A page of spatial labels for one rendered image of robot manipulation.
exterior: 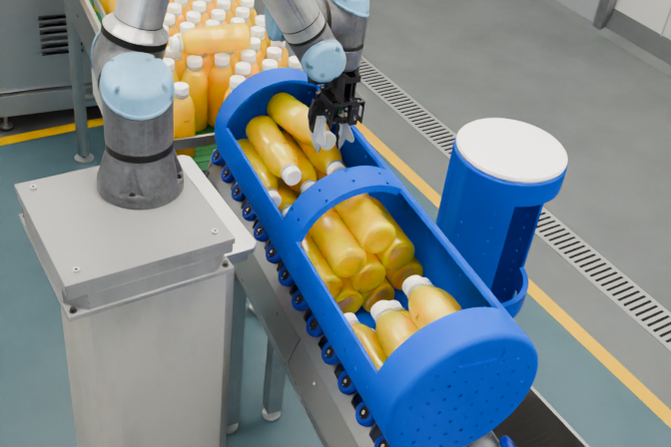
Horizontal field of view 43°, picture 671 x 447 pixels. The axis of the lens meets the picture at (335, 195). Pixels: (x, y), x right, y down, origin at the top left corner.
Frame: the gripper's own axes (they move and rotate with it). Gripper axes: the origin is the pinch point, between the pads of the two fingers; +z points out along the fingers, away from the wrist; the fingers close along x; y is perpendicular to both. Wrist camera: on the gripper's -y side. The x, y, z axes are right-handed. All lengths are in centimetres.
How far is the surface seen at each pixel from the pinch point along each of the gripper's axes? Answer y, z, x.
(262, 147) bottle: -7.9, 3.9, -11.5
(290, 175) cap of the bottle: 2.6, 4.6, -9.2
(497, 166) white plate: 2.1, 12.9, 45.4
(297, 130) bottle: -5.9, -0.4, -4.5
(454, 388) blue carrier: 65, 4, -7
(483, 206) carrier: 4.4, 22.6, 42.4
